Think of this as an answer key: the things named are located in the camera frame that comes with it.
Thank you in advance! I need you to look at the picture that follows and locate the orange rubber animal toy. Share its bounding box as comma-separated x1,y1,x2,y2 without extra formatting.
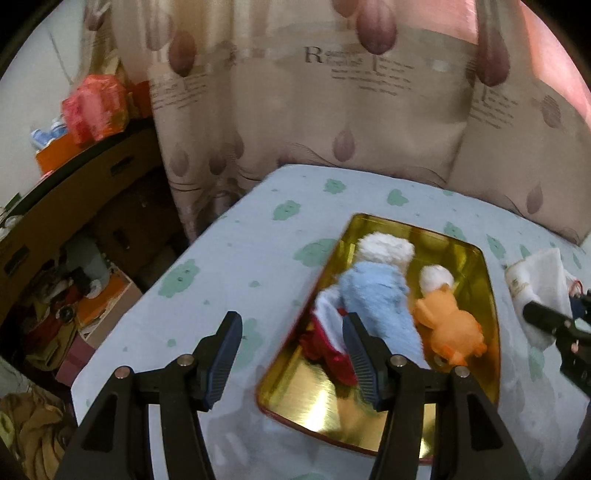
413,284,488,366

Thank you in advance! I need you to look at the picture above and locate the white sock ball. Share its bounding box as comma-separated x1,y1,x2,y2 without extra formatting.
419,265,455,296

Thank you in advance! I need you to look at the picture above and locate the blue towel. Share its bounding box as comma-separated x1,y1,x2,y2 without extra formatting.
339,261,430,369

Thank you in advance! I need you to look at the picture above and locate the red white garment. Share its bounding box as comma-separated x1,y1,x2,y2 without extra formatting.
300,284,358,387

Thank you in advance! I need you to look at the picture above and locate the white fluffy sock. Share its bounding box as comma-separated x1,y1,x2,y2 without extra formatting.
356,232,415,273

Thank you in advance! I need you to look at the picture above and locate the white sock red trim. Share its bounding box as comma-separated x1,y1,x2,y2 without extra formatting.
569,280,591,324

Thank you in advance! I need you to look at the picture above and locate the yellow cloth pile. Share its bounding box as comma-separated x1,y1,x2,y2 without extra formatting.
1,386,76,479

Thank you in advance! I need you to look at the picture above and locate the cardboard box with clutter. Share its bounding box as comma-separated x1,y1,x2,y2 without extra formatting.
23,265,142,387

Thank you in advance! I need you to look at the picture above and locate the red gold toffee tin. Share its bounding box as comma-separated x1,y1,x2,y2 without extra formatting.
254,212,502,464

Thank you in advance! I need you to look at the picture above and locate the cloud pattern tablecloth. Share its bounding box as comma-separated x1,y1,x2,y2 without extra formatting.
72,165,590,479

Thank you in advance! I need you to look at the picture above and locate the leaf pattern beige curtain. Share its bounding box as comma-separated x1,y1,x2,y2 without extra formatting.
81,1,590,244

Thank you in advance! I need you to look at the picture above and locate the dark wooden cabinet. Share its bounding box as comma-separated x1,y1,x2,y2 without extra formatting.
1,119,187,316

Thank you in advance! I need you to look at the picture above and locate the orange box on cabinet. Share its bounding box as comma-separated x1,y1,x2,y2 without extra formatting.
35,133,83,175

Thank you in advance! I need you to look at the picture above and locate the red plastic bag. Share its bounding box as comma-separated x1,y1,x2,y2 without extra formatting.
61,74,129,147

